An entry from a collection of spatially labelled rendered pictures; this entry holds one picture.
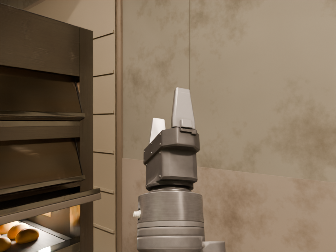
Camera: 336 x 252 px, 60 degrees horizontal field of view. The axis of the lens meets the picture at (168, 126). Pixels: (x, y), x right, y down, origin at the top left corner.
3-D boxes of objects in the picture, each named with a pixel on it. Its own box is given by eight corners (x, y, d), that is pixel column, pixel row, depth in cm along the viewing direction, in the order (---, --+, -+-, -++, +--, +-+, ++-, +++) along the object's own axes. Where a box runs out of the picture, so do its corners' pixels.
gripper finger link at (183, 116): (191, 92, 42) (193, 133, 39) (170, 89, 41) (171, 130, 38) (196, 87, 40) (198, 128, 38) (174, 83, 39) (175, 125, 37)
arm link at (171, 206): (182, 157, 50) (184, 231, 45) (126, 152, 47) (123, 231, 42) (217, 131, 39) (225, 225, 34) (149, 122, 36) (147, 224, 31)
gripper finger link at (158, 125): (150, 117, 49) (149, 152, 47) (167, 120, 50) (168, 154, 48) (147, 121, 51) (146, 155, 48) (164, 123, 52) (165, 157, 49)
